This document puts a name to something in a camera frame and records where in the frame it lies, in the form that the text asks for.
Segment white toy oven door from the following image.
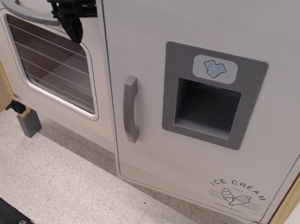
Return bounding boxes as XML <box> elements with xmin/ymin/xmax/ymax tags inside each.
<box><xmin>0</xmin><ymin>0</ymin><xmax>116</xmax><ymax>152</ymax></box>

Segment grey ice dispenser panel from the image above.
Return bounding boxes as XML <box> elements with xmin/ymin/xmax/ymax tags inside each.
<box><xmin>162</xmin><ymin>41</ymin><xmax>268</xmax><ymax>150</ymax></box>

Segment grey kitchen foot block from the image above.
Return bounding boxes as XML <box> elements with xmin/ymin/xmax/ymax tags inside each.
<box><xmin>17</xmin><ymin>111</ymin><xmax>42</xmax><ymax>138</ymax></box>

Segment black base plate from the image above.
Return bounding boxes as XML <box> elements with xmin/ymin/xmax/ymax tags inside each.
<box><xmin>0</xmin><ymin>197</ymin><xmax>36</xmax><ymax>224</ymax></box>

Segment grey oven door handle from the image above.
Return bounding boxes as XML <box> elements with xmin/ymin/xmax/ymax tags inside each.
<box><xmin>0</xmin><ymin>0</ymin><xmax>61</xmax><ymax>26</ymax></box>

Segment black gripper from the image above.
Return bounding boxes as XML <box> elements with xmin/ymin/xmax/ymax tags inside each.
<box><xmin>47</xmin><ymin>0</ymin><xmax>97</xmax><ymax>43</ymax></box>

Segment grey fridge door handle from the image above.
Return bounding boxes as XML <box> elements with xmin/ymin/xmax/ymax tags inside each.
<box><xmin>123</xmin><ymin>76</ymin><xmax>139</xmax><ymax>143</ymax></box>

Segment white toy fridge door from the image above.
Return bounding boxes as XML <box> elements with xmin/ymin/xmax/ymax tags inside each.
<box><xmin>103</xmin><ymin>0</ymin><xmax>300</xmax><ymax>224</ymax></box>

